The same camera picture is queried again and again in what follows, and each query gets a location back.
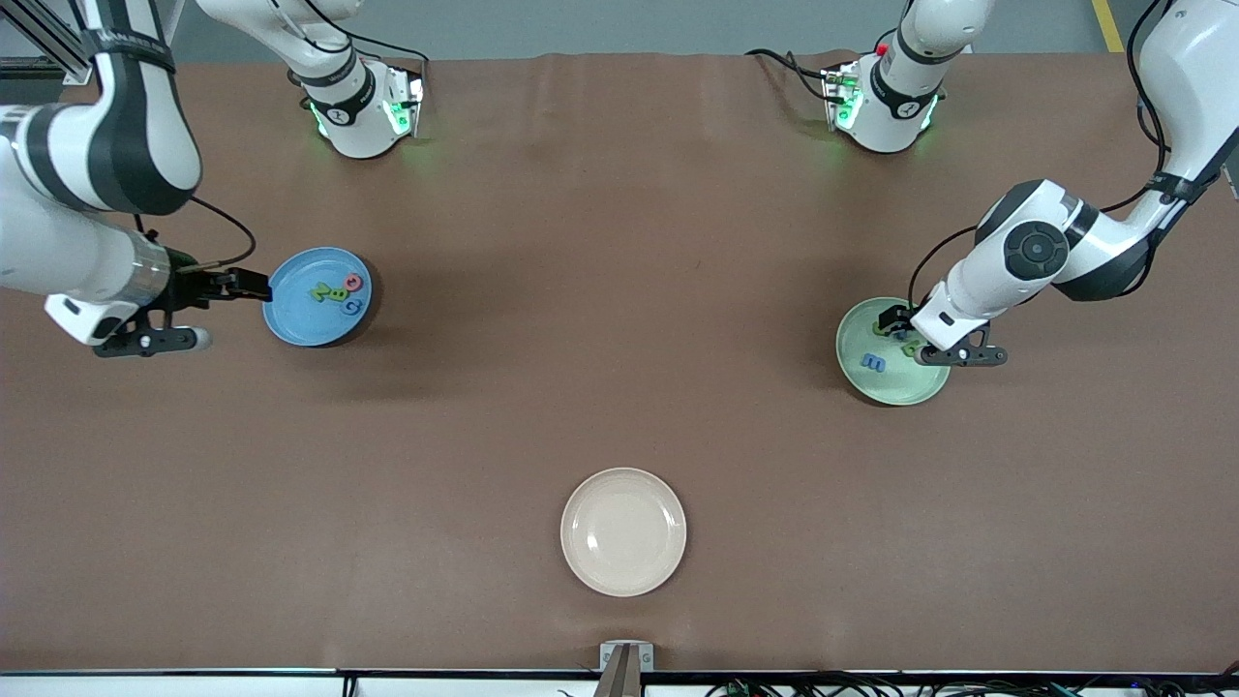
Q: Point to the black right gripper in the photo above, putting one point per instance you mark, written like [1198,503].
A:
[185,287]

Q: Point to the blue foam letter E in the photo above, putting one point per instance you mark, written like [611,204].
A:
[873,363]

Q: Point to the green foam letter N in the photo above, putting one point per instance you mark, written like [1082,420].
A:
[320,291]

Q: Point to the blue foam letter G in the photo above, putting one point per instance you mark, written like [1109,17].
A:
[347,307]

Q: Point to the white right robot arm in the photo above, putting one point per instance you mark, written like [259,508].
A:
[58,252]

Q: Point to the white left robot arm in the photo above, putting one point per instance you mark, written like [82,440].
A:
[978,281]

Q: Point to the blue plate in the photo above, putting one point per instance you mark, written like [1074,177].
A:
[290,315]

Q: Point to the green plate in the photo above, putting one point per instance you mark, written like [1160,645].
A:
[895,385]

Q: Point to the cream plate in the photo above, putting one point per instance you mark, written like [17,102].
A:
[623,531]

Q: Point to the brown table mat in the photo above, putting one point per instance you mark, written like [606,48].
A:
[619,426]

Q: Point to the aluminium frame profile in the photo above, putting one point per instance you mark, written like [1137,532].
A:
[44,46]

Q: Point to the grey metal camera bracket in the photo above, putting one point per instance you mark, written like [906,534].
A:
[610,656]

